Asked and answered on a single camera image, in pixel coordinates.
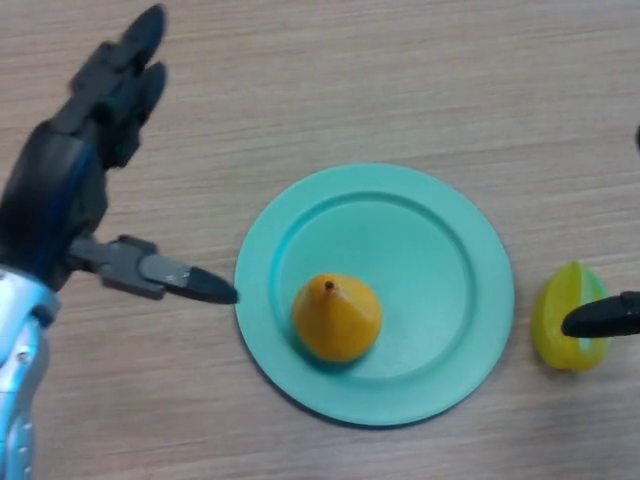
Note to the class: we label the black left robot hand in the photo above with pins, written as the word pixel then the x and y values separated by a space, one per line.
pixel 50 200

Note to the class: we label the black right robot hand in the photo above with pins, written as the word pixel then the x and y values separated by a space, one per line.
pixel 600 320

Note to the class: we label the yellow pear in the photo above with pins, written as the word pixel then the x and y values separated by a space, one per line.
pixel 337 320

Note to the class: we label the green round plate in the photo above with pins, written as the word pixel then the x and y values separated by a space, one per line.
pixel 425 260

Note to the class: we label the yellow-green starfruit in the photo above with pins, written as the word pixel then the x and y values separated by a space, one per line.
pixel 550 345

